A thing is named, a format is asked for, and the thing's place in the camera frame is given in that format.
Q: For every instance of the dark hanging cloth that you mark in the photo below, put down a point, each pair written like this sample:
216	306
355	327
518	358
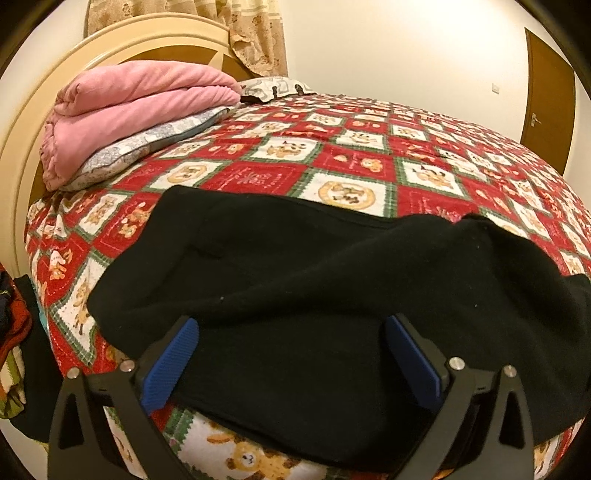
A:
39	360

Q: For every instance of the white patterned pillow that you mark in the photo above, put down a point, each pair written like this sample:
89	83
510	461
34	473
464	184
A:
272	86

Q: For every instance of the cream wooden headboard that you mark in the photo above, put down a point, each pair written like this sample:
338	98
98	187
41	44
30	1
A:
27	106

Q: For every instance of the red patchwork printed bedspread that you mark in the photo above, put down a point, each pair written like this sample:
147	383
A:
258	180

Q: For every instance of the brown wooden door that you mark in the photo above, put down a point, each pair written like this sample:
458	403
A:
547	101

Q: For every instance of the black pants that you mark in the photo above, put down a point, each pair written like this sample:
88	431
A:
300	277

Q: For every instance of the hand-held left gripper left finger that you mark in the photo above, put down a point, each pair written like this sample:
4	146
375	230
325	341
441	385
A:
170	365

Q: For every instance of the grey patterned pillow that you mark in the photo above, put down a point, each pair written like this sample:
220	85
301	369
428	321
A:
138	144

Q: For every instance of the pink folded blanket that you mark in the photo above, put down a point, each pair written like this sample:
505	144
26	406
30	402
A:
138	99

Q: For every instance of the beige patterned curtain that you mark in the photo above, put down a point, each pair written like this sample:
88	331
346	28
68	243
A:
258	41

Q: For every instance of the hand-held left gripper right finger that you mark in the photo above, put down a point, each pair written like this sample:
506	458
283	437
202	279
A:
412	365

